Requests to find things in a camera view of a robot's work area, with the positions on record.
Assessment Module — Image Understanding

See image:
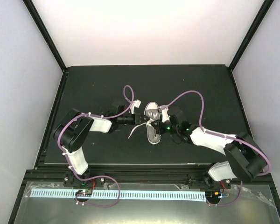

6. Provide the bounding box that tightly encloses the black right frame post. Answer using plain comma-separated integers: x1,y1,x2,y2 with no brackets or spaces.
229,0,274,72

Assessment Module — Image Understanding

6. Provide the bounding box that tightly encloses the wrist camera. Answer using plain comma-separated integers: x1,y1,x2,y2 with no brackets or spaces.
129,99,141,114
158,105,170,123

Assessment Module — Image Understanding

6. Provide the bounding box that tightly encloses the left controller circuit board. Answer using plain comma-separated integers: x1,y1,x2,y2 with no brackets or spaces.
75,189,92,197

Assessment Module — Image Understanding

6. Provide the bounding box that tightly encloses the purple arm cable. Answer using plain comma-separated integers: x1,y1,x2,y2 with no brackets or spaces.
168,90,271,207
57,84,135,208

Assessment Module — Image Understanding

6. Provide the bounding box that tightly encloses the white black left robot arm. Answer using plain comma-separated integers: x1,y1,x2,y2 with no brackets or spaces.
53,99,150,186

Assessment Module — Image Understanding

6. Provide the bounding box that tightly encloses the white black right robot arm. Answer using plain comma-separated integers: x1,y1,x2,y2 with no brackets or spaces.
147,111,271,188

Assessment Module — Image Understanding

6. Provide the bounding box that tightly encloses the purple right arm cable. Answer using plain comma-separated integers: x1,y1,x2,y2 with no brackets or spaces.
168,90,271,207

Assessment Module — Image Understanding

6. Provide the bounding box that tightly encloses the right controller circuit board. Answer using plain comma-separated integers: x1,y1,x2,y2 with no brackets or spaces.
210,191,230,199

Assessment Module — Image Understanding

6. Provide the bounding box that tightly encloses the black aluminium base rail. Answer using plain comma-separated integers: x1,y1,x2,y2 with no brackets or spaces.
25,163,273,189

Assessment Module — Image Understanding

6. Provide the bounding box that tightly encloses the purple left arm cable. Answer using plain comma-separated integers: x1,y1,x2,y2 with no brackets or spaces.
57,84,135,208

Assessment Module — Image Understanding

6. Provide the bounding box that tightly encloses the grey canvas sneaker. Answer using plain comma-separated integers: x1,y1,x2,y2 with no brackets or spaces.
144,102,161,145

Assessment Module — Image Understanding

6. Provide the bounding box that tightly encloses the light blue slotted cable duct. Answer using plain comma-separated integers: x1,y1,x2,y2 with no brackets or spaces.
29,189,206,202

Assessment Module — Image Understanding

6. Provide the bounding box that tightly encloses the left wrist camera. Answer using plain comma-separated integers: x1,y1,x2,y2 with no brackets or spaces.
129,99,141,114

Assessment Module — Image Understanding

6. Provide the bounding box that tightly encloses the black frame post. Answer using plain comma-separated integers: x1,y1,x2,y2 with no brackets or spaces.
229,0,274,72
23,0,67,72

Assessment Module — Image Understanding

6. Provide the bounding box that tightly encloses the black left frame post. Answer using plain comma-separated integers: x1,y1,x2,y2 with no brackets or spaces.
23,0,67,72

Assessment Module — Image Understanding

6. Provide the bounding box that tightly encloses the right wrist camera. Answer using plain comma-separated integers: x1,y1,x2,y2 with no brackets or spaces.
158,105,170,123

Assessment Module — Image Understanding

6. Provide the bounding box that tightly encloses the controller circuit board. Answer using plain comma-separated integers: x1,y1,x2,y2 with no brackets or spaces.
75,189,92,197
210,191,230,199

